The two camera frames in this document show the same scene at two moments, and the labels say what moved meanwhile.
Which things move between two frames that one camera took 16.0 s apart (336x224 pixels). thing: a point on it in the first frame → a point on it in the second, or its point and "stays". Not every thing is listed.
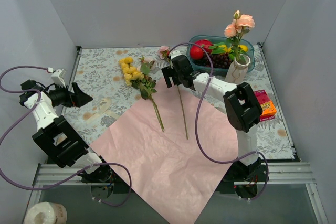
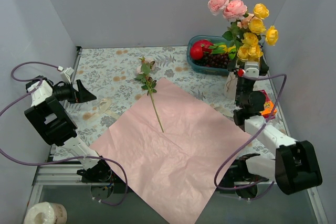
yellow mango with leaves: x=219 y=48 stays
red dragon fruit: x=196 y=51 stays
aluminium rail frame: x=279 y=173 stays
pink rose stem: x=163 y=52 → x=219 y=3
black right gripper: x=169 y=74 → x=244 y=81
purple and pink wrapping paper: x=172 y=148 stays
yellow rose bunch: x=141 y=78 → x=250 y=49
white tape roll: x=46 y=213 stays
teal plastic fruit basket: x=191 y=63 stays
